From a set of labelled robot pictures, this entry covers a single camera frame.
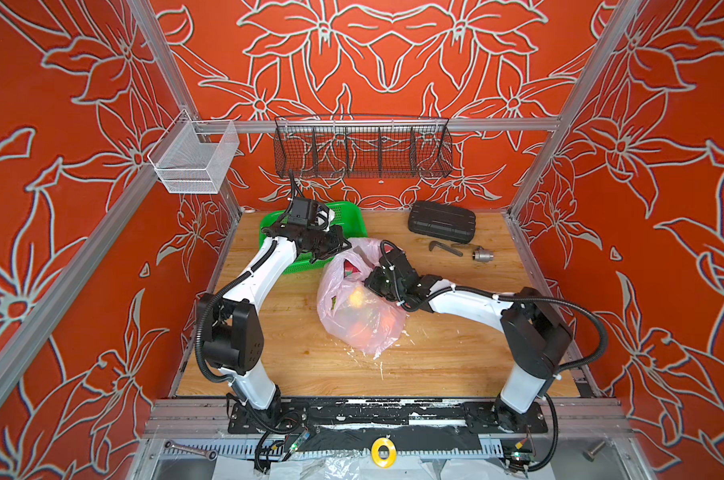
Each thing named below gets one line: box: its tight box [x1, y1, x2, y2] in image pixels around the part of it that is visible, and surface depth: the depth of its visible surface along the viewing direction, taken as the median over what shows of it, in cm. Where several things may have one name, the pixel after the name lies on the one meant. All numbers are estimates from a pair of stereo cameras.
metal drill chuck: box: [472, 246, 494, 263], surface depth 103 cm
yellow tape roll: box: [371, 437, 397, 469], surface depth 69 cm
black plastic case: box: [408, 201, 477, 244], surface depth 111 cm
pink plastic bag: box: [316, 238, 407, 354], surface depth 83 cm
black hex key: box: [429, 240, 464, 257], surface depth 109 cm
